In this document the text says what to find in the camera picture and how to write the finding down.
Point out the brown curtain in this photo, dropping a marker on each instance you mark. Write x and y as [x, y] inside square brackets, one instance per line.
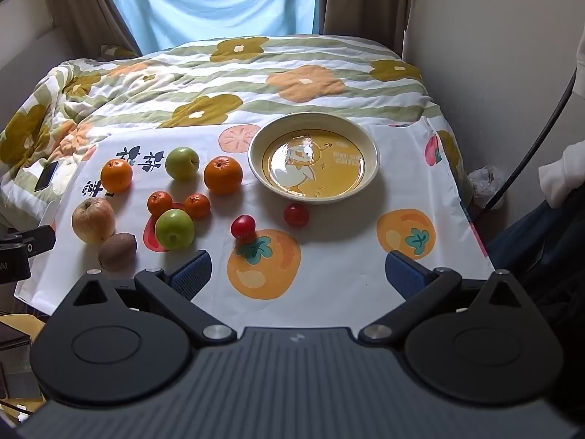
[82, 0]
[361, 0]

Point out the small mandarin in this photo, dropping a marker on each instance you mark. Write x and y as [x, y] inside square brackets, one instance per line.
[197, 206]
[159, 203]

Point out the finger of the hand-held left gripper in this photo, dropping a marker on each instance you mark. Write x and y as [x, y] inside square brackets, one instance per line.
[41, 238]

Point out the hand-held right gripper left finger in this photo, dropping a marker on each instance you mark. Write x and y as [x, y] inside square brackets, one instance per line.
[192, 275]

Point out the brown kiwi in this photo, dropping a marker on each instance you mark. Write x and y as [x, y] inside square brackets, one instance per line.
[117, 252]

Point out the floral striped blanket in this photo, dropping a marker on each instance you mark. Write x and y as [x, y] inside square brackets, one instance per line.
[274, 55]

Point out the floral pillow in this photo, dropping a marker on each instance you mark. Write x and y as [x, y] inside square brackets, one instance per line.
[116, 51]

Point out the yellow red apple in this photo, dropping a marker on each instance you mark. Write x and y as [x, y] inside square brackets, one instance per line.
[93, 220]

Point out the red cherry tomato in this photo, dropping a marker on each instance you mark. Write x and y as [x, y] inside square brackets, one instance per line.
[242, 227]
[296, 215]

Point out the white plastic bag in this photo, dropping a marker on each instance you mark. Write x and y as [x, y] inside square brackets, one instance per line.
[486, 184]

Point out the blue curtain cloth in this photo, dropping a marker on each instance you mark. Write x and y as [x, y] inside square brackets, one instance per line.
[205, 0]

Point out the person's white top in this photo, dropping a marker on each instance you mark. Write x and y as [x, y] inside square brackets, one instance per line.
[564, 173]

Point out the white fruit-printed cloth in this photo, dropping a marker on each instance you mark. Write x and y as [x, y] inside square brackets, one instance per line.
[342, 238]

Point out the green apple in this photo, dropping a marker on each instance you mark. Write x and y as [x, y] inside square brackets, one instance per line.
[182, 163]
[174, 229]

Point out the person's dark pants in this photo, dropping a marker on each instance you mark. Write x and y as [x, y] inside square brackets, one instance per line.
[534, 256]

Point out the black smartphone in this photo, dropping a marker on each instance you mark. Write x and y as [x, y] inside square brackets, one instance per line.
[46, 175]

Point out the large orange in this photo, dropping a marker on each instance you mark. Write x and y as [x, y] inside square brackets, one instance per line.
[116, 175]
[222, 175]

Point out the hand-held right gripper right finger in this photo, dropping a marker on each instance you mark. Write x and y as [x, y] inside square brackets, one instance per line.
[404, 275]

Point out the cream bowl with duck print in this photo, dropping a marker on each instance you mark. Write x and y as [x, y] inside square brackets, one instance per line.
[313, 158]

